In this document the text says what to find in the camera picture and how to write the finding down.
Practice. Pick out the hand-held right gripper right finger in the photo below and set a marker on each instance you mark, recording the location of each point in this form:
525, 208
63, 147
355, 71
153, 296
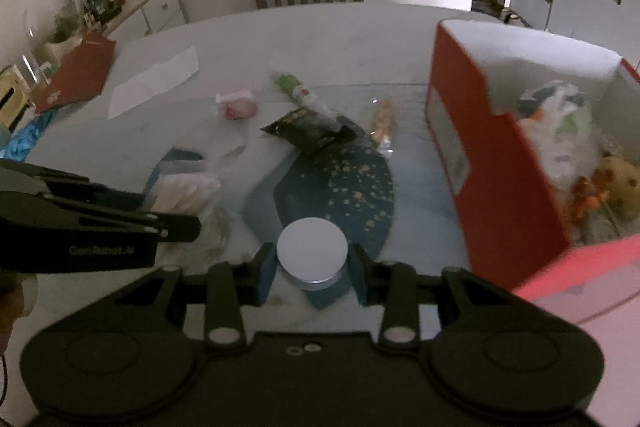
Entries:
359, 282

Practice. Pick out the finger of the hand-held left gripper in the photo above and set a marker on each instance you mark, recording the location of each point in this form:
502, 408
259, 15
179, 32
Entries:
100, 194
175, 227

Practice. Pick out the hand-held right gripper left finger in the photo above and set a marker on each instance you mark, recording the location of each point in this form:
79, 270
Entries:
266, 278

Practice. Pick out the clear bag of cotton pads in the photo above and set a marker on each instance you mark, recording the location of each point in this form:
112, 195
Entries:
185, 193

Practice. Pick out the white round jar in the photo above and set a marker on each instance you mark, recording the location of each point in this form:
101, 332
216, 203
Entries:
312, 252

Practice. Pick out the red cardboard shoe box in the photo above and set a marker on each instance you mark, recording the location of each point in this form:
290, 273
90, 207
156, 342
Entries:
500, 187

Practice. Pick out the orange berry sprig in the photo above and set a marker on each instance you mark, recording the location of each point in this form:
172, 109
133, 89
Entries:
590, 199

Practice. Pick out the white plastic bag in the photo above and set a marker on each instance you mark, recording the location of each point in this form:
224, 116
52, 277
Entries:
560, 127

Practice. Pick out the brown plush toy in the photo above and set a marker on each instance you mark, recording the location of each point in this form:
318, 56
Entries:
620, 179

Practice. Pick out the dark blue speckled fan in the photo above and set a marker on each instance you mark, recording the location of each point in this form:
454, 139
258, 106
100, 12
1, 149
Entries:
340, 187

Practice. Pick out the white paper sheet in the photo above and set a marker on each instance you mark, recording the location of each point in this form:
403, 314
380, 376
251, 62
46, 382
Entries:
155, 79

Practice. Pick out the pink wrapped packet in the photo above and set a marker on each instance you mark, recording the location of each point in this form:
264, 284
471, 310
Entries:
237, 104

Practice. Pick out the black snack packet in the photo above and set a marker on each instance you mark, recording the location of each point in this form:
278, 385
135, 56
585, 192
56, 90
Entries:
310, 132

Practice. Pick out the orange snack packet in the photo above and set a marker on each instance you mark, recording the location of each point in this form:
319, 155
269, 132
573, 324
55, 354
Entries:
382, 122

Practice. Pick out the green and white tube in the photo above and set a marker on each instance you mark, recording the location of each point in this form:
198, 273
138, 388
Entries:
302, 93

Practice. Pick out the white sideboard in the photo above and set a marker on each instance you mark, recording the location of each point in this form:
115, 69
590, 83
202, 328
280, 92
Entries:
147, 9

